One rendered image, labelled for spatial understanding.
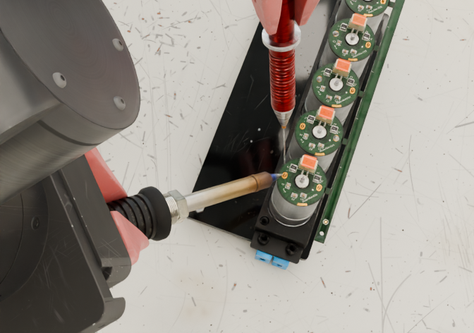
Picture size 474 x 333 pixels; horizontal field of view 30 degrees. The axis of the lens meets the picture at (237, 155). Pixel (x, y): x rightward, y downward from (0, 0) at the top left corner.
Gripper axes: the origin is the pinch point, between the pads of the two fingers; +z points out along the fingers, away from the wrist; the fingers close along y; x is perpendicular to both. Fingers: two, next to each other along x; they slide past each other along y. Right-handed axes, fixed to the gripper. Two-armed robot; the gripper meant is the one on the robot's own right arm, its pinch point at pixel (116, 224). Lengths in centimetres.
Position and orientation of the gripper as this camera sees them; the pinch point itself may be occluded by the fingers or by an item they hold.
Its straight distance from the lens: 39.0
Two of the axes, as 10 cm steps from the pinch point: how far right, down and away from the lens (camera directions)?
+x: -8.1, 5.0, 3.0
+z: 3.9, 0.9, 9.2
